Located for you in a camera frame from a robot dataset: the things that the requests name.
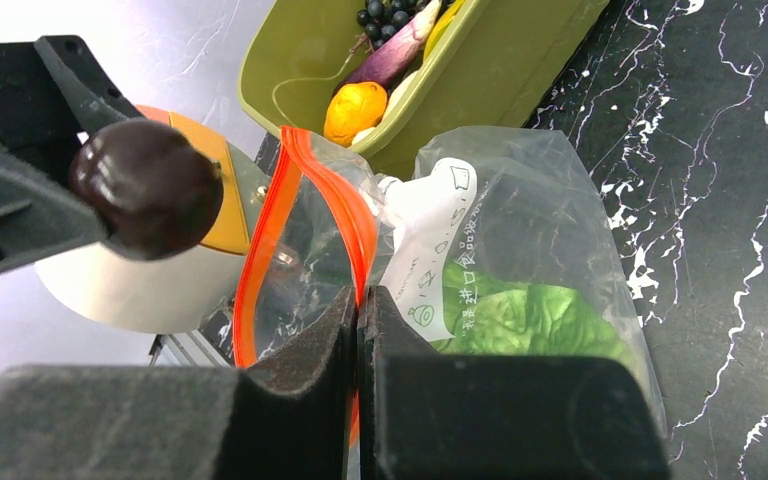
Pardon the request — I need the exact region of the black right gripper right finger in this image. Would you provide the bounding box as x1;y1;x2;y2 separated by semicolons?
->
357;286;670;479

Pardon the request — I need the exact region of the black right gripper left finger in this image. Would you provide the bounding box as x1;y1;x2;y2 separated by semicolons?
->
0;287;357;479

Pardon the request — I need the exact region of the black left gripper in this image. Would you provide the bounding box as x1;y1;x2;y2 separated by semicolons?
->
0;35;144;274

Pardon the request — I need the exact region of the dark brown plum toy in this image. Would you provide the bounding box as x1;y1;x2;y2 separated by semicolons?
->
69;118;224;261

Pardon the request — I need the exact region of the green lettuce toy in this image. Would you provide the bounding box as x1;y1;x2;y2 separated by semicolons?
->
431;262;647;378

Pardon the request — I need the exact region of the clear zip bag orange zipper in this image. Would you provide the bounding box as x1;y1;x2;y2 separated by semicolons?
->
231;126;667;433

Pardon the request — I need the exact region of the white cylinder pastel lid box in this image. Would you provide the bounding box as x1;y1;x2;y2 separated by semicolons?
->
35;105;269;334

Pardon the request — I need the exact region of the white garlic toy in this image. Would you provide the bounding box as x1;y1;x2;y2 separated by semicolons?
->
350;127;376;146

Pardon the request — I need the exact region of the yellow-orange tangerine toy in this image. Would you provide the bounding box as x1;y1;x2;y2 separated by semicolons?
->
323;82;389;147

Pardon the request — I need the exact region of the white round slice toy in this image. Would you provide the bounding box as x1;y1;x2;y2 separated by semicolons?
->
382;70;419;119

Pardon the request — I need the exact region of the purple sweet potato toy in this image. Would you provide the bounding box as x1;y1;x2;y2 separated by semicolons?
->
333;0;442;95

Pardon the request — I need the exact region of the black grape bunch toy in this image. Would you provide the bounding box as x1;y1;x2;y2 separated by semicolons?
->
355;0;428;50

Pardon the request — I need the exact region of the olive green plastic basket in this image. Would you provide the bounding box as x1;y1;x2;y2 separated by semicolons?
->
239;0;605;179

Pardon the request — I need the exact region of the yellow starfruit toy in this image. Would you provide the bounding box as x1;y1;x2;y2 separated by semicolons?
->
423;0;466;60

